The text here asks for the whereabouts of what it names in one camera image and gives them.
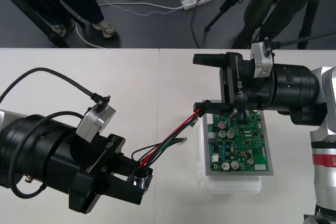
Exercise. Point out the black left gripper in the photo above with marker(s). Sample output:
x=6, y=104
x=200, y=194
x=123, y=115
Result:
x=97, y=166

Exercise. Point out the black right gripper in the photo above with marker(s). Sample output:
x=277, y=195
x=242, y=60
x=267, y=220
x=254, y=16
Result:
x=236, y=87

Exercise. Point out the silver and black left arm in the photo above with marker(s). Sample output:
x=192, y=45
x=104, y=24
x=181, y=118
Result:
x=29, y=150

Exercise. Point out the silver and black right arm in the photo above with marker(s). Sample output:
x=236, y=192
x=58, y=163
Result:
x=296, y=87

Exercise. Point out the black tripod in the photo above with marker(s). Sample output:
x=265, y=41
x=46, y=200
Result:
x=218, y=16

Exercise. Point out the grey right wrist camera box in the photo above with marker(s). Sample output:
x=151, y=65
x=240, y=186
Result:
x=261, y=60

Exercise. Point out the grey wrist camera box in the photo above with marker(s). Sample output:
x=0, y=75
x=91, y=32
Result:
x=103, y=119
x=261, y=60

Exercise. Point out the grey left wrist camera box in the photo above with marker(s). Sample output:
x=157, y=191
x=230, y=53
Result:
x=103, y=119

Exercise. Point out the green circuit board grey frame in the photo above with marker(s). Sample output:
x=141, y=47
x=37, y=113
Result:
x=236, y=145

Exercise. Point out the black metal frame leg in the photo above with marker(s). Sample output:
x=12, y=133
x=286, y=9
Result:
x=31, y=11

